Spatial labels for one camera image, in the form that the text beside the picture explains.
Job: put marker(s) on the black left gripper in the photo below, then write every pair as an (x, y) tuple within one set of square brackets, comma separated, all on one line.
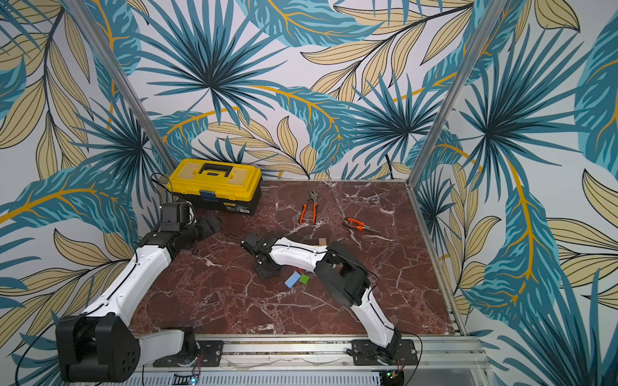
[(207, 229)]

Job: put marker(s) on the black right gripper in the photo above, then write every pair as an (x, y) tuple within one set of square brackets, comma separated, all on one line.
[(253, 244)]

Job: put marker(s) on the natural wood block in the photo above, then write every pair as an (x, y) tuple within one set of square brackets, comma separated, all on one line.
[(316, 241)]

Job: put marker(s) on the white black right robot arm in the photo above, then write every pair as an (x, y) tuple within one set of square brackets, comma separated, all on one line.
[(342, 275)]

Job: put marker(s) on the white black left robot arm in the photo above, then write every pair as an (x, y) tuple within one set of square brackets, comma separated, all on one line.
[(97, 345)]

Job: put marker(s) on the light blue upright block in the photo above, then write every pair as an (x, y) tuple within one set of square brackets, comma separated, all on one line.
[(293, 280)]

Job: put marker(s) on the green small cube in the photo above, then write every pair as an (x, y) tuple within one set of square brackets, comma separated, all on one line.
[(304, 279)]

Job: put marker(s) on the yellow black toolbox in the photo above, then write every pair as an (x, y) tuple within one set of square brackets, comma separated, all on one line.
[(217, 186)]

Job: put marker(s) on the orange groove joint pliers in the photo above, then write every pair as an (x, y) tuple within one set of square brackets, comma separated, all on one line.
[(312, 203)]

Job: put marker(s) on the orange needle nose pliers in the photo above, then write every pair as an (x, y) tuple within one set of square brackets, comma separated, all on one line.
[(353, 223)]

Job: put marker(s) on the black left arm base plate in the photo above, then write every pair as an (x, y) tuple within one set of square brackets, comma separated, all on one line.
[(202, 353)]

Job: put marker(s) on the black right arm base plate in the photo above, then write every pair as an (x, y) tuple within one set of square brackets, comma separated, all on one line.
[(365, 353)]

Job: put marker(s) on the silver left corner post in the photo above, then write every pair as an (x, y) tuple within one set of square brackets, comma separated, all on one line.
[(95, 36)]

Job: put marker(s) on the aluminium front rail frame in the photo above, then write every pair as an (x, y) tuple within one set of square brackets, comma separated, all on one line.
[(325, 360)]

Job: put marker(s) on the silver aluminium corner post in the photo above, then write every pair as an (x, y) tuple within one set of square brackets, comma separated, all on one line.
[(479, 38)]

